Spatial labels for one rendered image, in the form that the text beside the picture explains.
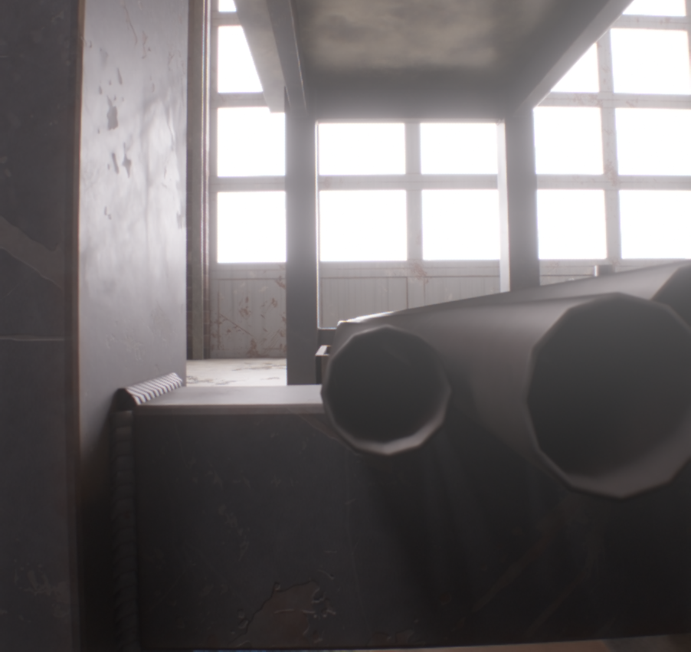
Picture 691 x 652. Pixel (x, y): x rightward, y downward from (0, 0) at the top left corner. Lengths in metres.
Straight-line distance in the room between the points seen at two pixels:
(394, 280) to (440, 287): 0.30
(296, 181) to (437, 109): 0.42
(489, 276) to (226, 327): 1.72
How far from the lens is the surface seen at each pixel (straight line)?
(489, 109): 1.51
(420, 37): 1.26
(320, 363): 0.93
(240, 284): 3.42
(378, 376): 0.16
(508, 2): 1.18
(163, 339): 0.17
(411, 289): 3.39
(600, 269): 0.67
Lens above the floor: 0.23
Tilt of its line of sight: 2 degrees up
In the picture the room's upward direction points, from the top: 1 degrees counter-clockwise
